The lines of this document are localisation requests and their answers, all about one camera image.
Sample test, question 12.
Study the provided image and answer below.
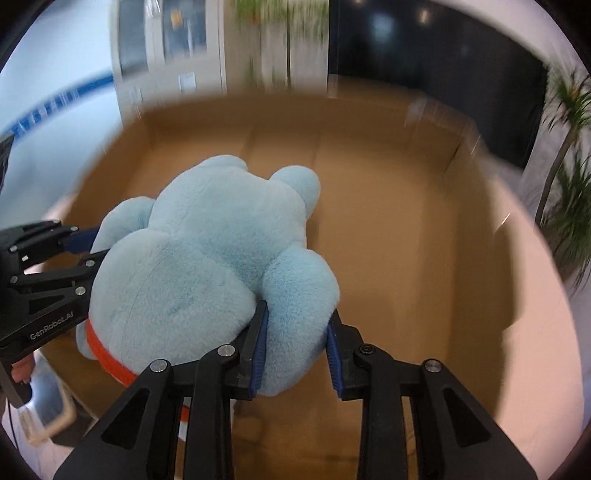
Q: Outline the brown cardboard box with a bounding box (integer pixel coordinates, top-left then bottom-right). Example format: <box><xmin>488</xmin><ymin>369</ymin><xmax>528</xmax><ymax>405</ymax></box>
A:
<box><xmin>41</xmin><ymin>95</ymin><xmax>522</xmax><ymax>480</ymax></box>

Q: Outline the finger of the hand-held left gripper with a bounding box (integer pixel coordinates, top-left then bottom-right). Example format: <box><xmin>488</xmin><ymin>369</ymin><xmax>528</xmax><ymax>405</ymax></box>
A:
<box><xmin>0</xmin><ymin>220</ymin><xmax>100</xmax><ymax>266</ymax></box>
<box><xmin>8</xmin><ymin>249</ymin><xmax>112</xmax><ymax>325</ymax></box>

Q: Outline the green palm plant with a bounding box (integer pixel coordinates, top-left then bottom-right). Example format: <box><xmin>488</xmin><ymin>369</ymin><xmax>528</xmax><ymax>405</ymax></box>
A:
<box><xmin>536</xmin><ymin>65</ymin><xmax>591</xmax><ymax>282</ymax></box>

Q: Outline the pink tablecloth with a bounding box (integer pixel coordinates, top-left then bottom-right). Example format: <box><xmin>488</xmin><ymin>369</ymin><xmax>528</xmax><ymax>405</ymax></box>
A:
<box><xmin>0</xmin><ymin>152</ymin><xmax>585</xmax><ymax>480</ymax></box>

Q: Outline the small-leaved green plant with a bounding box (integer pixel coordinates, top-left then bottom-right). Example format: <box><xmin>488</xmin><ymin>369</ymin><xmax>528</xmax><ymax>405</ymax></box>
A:
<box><xmin>231</xmin><ymin>0</ymin><xmax>328</xmax><ymax>93</ymax></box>

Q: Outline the black television screen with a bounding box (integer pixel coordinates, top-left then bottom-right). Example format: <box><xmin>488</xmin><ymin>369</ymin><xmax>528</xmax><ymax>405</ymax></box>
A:
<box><xmin>328</xmin><ymin>0</ymin><xmax>550</xmax><ymax>171</ymax></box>

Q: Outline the light blue plush toy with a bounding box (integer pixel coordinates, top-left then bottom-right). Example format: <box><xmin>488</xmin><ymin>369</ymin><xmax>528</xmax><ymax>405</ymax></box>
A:
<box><xmin>76</xmin><ymin>155</ymin><xmax>341</xmax><ymax>423</ymax></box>

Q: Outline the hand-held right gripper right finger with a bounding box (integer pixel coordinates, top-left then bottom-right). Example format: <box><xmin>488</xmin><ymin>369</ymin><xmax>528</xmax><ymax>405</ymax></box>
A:
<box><xmin>326</xmin><ymin>307</ymin><xmax>540</xmax><ymax>480</ymax></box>

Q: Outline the person's left hand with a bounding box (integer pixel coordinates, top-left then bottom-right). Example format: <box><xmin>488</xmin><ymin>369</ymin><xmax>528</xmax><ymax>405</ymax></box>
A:
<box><xmin>10</xmin><ymin>357</ymin><xmax>35</xmax><ymax>384</ymax></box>

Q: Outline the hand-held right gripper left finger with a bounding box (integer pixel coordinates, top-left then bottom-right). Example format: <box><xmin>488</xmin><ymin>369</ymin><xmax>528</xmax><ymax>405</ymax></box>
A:
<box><xmin>53</xmin><ymin>299</ymin><xmax>270</xmax><ymax>480</ymax></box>

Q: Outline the grey filing cabinet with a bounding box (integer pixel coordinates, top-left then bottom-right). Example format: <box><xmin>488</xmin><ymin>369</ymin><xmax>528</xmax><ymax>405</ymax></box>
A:
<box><xmin>111</xmin><ymin>0</ymin><xmax>229</xmax><ymax>121</ymax></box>

